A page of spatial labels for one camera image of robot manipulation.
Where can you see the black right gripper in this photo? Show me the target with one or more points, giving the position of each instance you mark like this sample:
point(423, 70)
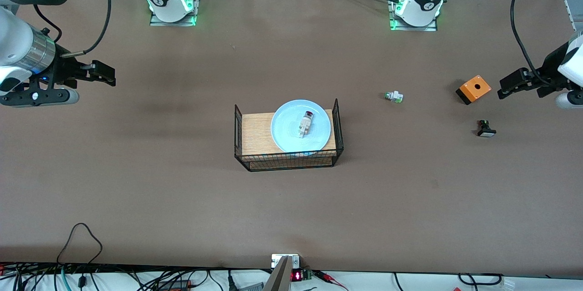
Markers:
point(63, 70)

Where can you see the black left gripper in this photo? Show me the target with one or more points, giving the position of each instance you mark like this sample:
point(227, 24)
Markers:
point(549, 68)

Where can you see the light blue plate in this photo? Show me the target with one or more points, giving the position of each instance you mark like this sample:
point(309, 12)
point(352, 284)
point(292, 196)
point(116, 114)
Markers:
point(287, 127)

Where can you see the red push button switch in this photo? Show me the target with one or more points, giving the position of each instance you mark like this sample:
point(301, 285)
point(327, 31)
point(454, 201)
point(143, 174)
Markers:
point(305, 124)

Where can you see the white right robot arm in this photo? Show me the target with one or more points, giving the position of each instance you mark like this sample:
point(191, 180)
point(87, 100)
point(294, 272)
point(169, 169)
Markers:
point(13, 40)

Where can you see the black white-capped push button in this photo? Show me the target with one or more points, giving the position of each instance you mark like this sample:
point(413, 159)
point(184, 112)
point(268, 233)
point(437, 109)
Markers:
point(485, 130)

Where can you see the black power adapter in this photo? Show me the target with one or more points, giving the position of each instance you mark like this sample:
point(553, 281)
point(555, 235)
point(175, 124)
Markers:
point(175, 284)

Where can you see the red black probe clip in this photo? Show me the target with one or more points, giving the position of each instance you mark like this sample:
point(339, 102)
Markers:
point(330, 278)

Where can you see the red digit display module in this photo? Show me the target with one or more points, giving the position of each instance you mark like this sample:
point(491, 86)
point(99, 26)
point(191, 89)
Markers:
point(298, 275)

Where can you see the orange button enclosure box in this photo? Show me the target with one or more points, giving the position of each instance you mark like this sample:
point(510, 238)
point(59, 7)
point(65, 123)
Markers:
point(473, 89)

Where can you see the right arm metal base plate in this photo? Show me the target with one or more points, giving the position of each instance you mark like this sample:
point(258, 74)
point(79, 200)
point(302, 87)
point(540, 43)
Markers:
point(157, 21)

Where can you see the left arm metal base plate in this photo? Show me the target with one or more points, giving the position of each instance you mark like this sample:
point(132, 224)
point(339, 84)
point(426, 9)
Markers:
point(432, 27)

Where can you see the green push button switch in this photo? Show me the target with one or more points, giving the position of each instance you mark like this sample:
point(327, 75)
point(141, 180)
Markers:
point(394, 96)

